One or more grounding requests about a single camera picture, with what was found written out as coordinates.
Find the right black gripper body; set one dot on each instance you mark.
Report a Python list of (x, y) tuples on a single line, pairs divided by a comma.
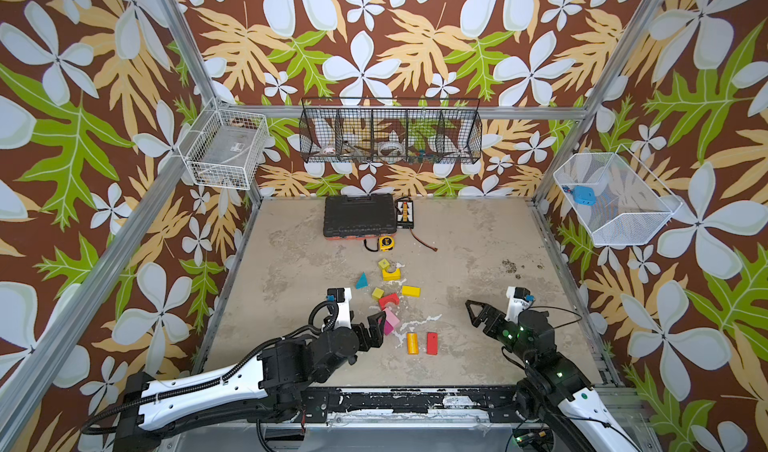
[(492, 318)]

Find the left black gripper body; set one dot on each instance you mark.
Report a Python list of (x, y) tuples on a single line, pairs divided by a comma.
[(361, 343)]

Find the light pink block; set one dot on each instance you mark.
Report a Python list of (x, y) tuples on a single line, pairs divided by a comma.
[(391, 318)]

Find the orange cylinder block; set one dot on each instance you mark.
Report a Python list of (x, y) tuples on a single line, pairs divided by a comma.
[(412, 343)]

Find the red rectangular block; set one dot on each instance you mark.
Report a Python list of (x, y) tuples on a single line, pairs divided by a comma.
[(432, 344)]

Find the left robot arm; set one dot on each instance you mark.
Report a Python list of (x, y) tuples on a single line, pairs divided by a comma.
[(267, 383)]

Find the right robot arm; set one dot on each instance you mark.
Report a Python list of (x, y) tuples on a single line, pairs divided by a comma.
[(554, 391)]

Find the red arch block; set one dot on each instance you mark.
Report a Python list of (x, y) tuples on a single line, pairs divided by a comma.
[(391, 299)]

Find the teal triangle block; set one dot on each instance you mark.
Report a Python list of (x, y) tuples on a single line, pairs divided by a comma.
[(362, 282)]

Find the yellow rectangular block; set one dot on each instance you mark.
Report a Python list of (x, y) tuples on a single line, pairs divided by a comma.
[(411, 291)]

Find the yellow arch block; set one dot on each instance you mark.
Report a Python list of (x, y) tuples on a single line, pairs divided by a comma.
[(391, 273)]

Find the yellow tape measure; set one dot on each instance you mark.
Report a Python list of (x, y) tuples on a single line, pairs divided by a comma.
[(386, 243)]

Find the black tool case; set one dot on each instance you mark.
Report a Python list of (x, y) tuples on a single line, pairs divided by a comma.
[(359, 216)]

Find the black battery holder box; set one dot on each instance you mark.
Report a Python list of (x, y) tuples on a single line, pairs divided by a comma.
[(405, 213)]

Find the blue object in basket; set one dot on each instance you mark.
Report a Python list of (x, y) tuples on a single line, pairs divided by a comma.
[(583, 195)]

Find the white mesh basket right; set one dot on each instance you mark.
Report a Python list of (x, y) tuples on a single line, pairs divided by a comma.
[(633, 203)]

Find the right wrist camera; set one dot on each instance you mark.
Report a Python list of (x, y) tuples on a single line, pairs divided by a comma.
[(519, 300)]

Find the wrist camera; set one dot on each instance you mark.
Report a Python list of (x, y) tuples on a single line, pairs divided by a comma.
[(342, 297), (519, 300)]

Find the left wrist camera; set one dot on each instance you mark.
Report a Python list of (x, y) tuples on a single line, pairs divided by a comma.
[(342, 297)]

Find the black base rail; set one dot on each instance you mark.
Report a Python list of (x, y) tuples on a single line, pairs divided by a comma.
[(498, 404)]

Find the black wire basket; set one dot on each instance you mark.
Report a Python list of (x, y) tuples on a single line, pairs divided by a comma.
[(390, 130)]

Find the white wire basket left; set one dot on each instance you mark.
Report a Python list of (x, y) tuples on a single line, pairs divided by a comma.
[(223, 147)]

